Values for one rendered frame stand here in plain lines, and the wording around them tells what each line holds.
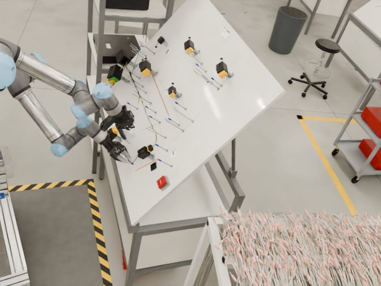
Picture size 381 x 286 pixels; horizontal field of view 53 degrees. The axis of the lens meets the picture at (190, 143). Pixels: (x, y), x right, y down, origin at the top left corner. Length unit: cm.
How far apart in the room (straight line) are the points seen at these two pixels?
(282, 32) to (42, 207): 440
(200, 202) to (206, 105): 64
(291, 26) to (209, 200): 423
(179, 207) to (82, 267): 97
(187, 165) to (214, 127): 23
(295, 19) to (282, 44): 44
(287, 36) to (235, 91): 439
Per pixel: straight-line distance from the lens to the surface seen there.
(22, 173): 352
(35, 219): 318
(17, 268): 269
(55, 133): 197
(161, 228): 214
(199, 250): 152
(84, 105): 169
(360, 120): 423
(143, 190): 206
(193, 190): 236
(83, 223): 313
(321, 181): 413
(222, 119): 185
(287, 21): 614
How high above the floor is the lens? 250
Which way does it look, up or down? 39 degrees down
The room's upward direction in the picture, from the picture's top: 15 degrees clockwise
